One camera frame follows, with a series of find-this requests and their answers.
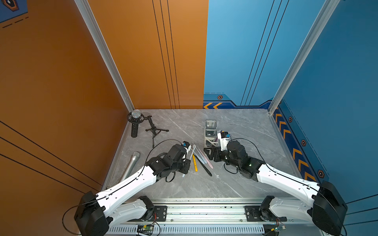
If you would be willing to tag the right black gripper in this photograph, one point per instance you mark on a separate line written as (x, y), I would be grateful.
(216, 150)

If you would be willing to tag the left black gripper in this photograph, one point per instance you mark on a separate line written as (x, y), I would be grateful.
(187, 163)

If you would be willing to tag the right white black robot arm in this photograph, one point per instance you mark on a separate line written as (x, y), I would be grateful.
(320, 203)

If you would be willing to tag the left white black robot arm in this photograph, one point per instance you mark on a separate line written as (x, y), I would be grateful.
(96, 213)

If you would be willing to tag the white toothbrush holder rack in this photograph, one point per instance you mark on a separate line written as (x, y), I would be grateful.
(211, 142)

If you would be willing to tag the pink toothbrush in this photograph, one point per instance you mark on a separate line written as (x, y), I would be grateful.
(206, 158)

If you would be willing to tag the yellow toothbrush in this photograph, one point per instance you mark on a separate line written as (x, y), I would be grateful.
(195, 163)

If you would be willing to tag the black toothbrush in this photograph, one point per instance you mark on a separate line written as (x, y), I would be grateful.
(203, 166)

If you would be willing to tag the light blue toothbrush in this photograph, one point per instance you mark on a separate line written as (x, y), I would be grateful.
(199, 155)

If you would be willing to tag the near clear plastic cup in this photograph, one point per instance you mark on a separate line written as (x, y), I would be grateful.
(211, 133)

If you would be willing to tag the clear plastic cup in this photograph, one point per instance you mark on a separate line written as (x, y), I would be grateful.
(211, 133)
(210, 125)

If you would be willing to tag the far clear plastic cup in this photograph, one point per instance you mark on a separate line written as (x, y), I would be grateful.
(210, 125)

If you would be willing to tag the black mini tripod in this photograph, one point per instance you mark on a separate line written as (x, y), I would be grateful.
(155, 131)

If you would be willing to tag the silver metal cylinder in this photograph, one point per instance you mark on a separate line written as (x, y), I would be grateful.
(133, 160)

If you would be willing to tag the left green circuit board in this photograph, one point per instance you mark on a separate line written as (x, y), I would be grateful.
(145, 230)

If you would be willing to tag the green circuit board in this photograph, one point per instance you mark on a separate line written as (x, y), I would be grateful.
(145, 230)
(275, 231)

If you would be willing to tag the right green circuit board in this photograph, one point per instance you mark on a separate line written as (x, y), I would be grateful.
(275, 231)

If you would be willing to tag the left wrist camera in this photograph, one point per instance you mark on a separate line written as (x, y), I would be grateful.
(187, 148)

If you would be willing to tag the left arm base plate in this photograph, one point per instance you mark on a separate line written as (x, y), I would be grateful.
(158, 214)

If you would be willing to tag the aluminium rail frame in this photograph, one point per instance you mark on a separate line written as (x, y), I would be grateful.
(208, 216)

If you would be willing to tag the black microphone with mount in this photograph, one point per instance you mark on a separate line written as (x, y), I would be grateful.
(135, 118)

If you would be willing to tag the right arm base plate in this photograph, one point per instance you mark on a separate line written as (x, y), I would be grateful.
(255, 214)

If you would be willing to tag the left aluminium corner post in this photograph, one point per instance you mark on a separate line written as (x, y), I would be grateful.
(97, 36)

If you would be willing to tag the aluminium corner post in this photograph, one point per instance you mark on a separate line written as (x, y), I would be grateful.
(315, 31)
(97, 36)

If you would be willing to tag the right aluminium corner post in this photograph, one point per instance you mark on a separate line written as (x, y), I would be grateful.
(315, 31)

